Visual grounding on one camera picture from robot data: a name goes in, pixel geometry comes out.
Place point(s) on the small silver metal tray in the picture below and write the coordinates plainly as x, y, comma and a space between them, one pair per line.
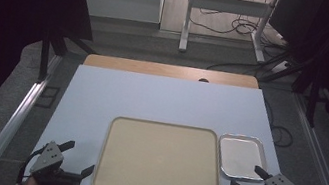
241, 156

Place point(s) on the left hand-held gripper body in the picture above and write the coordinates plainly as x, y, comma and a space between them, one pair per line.
48, 156

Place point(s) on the wooden table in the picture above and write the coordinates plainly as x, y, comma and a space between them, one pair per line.
156, 69

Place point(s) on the large beige plastic tray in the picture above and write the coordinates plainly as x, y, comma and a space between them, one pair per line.
161, 163

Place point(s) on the black metal stand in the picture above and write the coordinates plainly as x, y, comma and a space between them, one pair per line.
44, 59
312, 93

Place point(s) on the white power strip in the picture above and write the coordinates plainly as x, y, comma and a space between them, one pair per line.
280, 67

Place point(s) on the pale blue table board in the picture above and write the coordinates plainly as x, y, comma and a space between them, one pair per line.
164, 102

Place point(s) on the white metal desk frame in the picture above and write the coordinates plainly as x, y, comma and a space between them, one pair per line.
227, 5

